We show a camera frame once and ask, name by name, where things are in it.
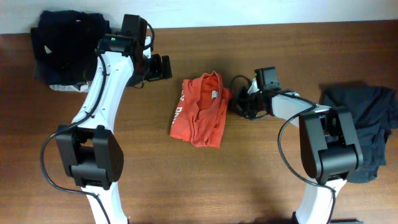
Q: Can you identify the black folded garment on pile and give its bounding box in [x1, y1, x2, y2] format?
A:
[30, 10, 111, 85]

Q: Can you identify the dark grey t-shirt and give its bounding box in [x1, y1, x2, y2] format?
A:
[321, 86, 397, 184]

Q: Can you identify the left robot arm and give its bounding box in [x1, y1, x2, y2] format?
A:
[53, 14, 172, 223]

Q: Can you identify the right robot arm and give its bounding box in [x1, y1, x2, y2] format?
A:
[230, 67, 363, 224]

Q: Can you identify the red printed t-shirt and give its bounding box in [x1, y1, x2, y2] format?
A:
[170, 71, 232, 148]

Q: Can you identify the grey folded garment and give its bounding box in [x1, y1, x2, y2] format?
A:
[33, 62, 92, 93]

